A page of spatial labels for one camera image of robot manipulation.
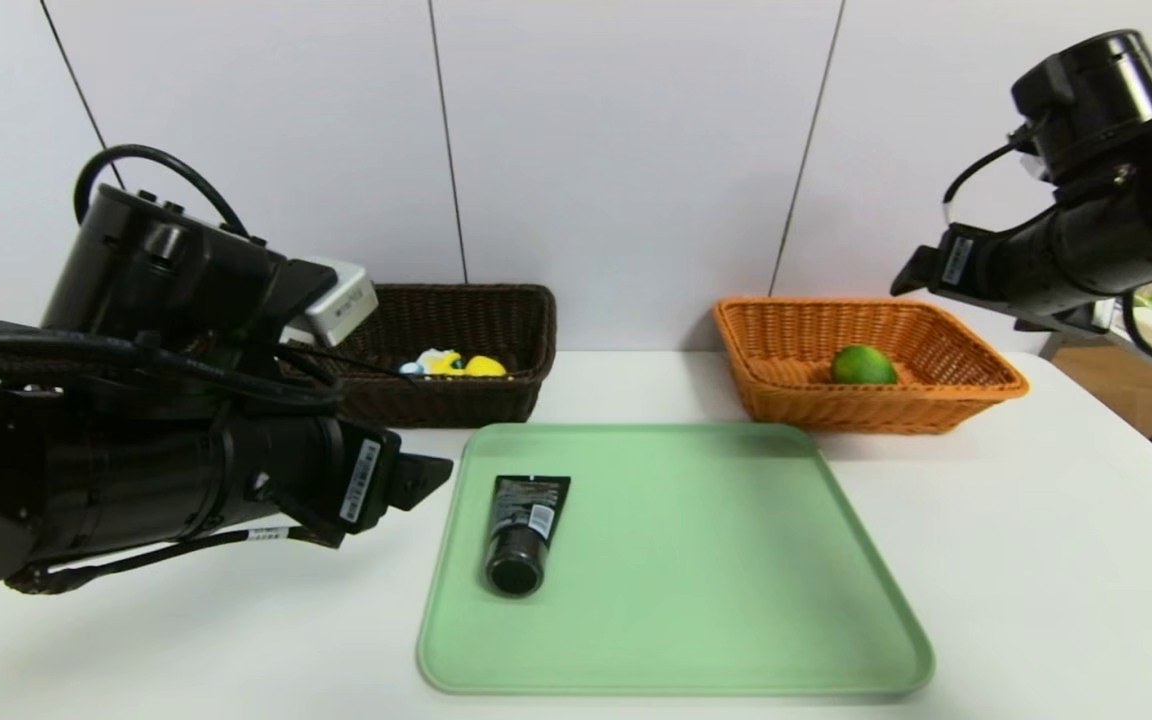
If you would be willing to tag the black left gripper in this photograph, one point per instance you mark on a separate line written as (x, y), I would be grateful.
(364, 481)

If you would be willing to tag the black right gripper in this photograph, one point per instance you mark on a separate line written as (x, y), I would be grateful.
(954, 262)

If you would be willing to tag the green lime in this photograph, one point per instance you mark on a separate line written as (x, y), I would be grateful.
(864, 366)

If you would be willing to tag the black cosmetic tube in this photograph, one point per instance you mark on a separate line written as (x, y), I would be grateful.
(526, 530)

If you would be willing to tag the yellow duck toy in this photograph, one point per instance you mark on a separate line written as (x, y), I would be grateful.
(461, 364)

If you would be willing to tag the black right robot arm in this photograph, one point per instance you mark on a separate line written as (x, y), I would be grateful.
(1106, 240)

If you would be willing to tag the orange and black left arm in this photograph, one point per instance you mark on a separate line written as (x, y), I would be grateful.
(136, 480)

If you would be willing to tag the orange wicker basket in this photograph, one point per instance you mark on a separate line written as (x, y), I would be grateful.
(936, 390)

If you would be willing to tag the dark brown wicker basket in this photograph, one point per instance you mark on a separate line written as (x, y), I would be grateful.
(476, 320)

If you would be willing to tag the light green plastic tray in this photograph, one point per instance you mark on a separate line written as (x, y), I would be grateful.
(676, 600)

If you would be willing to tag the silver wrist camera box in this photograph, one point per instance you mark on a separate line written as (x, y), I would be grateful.
(341, 300)

